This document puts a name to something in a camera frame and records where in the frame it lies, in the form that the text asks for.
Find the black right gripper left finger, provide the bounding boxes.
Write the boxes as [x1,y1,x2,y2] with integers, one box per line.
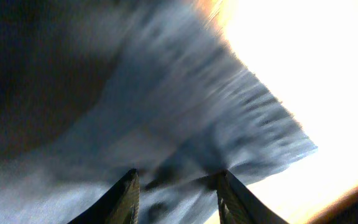
[68,169,140,224]

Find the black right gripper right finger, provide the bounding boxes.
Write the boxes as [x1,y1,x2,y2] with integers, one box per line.
[214,170,288,224]

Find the dark blue shorts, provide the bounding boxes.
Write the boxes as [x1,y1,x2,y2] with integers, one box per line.
[0,0,316,223]

